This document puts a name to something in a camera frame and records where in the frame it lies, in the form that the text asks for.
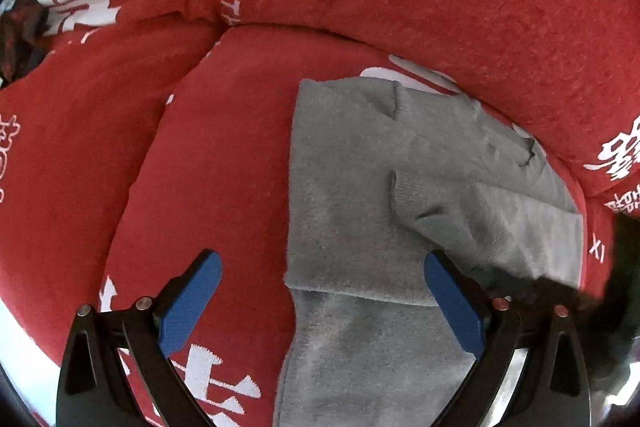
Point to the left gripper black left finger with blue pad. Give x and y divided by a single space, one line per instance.
93 389

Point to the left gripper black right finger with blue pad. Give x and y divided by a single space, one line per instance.
537 325

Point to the grey knitted garment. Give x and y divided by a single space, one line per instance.
380 175

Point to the red sofa white lettering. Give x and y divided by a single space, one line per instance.
137 133

